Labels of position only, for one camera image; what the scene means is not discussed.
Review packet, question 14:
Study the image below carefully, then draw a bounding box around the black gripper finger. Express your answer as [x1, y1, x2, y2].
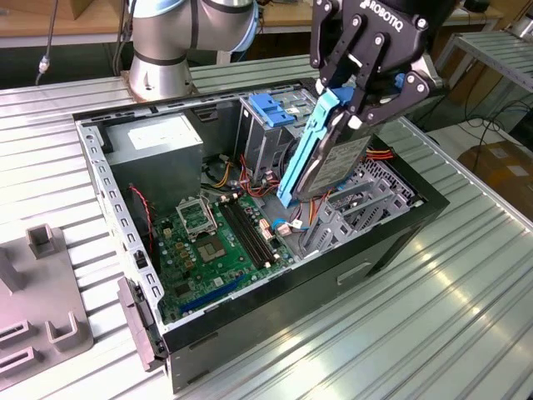
[348, 16, 445, 131]
[309, 0, 364, 99]

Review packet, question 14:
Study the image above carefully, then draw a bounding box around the orange red power wire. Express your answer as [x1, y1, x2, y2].
[366, 147, 395, 162]

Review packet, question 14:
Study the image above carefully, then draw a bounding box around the hard disk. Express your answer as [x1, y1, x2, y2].
[276, 73, 407, 208]

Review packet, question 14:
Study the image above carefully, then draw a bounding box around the metal disk bay cage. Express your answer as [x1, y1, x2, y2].
[299, 157, 421, 262]

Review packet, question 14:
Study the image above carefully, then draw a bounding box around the blue drive latch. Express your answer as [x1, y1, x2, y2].
[249, 93, 297, 129]

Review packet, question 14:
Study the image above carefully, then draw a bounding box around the metal slat side table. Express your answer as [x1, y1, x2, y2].
[431, 31, 533, 122]

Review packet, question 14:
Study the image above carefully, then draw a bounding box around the metal optical drive cage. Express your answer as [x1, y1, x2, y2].
[235, 85, 330, 184]

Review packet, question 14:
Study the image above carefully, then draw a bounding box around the brown cardboard box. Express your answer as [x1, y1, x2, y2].
[456, 140, 533, 201]

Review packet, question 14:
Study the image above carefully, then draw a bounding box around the black RAM slot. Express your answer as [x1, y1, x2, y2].
[231, 197, 278, 264]
[219, 200, 264, 270]

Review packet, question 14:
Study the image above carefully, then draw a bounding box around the grey power supply unit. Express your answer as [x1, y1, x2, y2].
[103, 112, 205, 213]

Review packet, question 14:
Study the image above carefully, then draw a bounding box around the metal socket cover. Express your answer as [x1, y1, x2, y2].
[174, 197, 218, 239]

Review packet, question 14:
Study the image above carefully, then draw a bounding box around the green motherboard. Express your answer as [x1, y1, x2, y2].
[152, 193, 299, 326]

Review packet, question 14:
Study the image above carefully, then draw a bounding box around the tan cardboard box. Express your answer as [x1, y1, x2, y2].
[68, 0, 131, 21]

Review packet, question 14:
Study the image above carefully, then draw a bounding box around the CPU socket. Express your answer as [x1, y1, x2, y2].
[196, 235, 229, 264]

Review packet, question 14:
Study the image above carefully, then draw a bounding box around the black PC case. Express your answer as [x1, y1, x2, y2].
[71, 77, 451, 395]

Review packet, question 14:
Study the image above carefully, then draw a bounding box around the wooden workbench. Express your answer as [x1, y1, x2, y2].
[0, 0, 505, 49]

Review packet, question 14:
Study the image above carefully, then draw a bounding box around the black case fan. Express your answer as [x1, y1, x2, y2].
[126, 182, 162, 276]

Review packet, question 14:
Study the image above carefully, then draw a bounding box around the blue expansion slot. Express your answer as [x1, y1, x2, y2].
[178, 272, 247, 317]

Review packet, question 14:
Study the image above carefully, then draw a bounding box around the grey parts rack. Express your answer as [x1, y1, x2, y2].
[0, 222, 96, 400]

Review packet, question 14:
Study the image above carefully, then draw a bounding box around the black cable bundle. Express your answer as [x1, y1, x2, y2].
[277, 137, 301, 201]

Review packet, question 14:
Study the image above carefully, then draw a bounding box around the coloured supply wire bundle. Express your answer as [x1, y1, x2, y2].
[199, 152, 334, 234]

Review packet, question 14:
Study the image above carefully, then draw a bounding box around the blue wire white connector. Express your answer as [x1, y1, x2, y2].
[269, 217, 311, 238]

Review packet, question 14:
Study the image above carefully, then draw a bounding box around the red black fan wire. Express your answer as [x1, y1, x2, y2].
[127, 185, 157, 253]

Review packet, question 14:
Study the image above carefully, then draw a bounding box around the black cable silver connector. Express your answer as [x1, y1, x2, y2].
[35, 0, 59, 87]

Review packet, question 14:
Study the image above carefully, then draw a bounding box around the grey plastic case bracket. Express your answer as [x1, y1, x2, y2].
[116, 275, 168, 373]

